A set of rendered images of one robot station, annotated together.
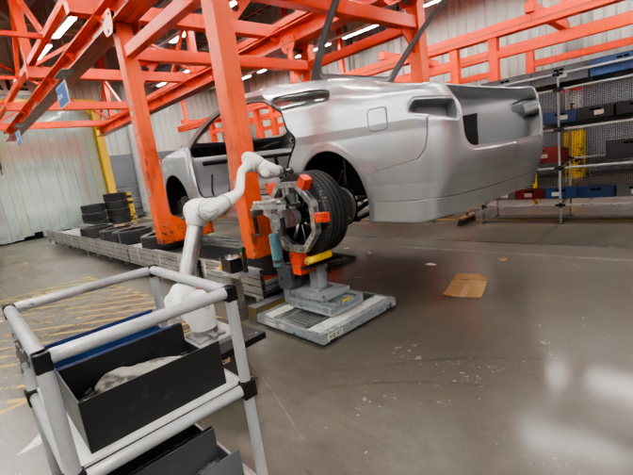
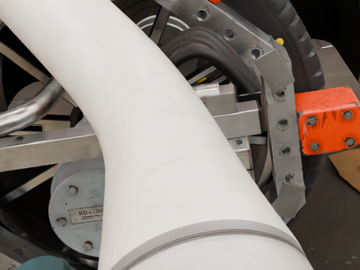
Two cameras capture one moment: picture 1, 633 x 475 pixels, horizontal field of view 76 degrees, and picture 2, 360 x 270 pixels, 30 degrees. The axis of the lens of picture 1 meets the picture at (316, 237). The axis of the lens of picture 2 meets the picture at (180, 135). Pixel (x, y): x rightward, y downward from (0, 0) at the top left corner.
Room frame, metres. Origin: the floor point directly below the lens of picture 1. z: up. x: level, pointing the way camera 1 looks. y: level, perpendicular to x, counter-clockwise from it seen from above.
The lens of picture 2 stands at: (2.35, 0.71, 1.27)
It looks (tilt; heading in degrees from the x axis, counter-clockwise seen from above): 24 degrees down; 317
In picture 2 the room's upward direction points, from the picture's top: 10 degrees counter-clockwise
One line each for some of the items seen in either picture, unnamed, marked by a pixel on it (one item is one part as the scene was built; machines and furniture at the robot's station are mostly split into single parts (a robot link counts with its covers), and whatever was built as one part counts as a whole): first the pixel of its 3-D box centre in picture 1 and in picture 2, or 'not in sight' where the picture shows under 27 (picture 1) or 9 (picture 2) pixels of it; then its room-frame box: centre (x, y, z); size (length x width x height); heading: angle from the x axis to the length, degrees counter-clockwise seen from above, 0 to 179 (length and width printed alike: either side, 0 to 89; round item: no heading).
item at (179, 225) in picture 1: (189, 222); not in sight; (5.03, 1.55, 0.69); 0.52 x 0.17 x 0.35; 132
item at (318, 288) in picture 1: (317, 276); not in sight; (3.19, 0.03, 0.32); 0.40 x 0.30 x 0.28; 42
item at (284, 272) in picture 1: (301, 279); not in sight; (3.40, 0.18, 0.26); 0.42 x 0.18 x 0.35; 132
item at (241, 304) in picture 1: (235, 296); not in sight; (3.30, 0.75, 0.21); 0.10 x 0.10 x 0.42; 42
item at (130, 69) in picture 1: (143, 139); not in sight; (4.80, 1.81, 1.75); 0.20 x 0.18 x 2.45; 132
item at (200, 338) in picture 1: (206, 331); not in sight; (2.25, 0.72, 0.36); 0.22 x 0.18 x 0.06; 42
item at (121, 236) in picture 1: (133, 235); not in sight; (7.06, 3.19, 0.39); 0.66 x 0.66 x 0.24
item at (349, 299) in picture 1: (325, 299); not in sight; (3.15, -0.01, 0.13); 0.50 x 0.36 x 0.10; 42
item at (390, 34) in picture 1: (355, 48); not in sight; (5.91, -0.89, 2.67); 1.77 x 0.10 x 0.12; 42
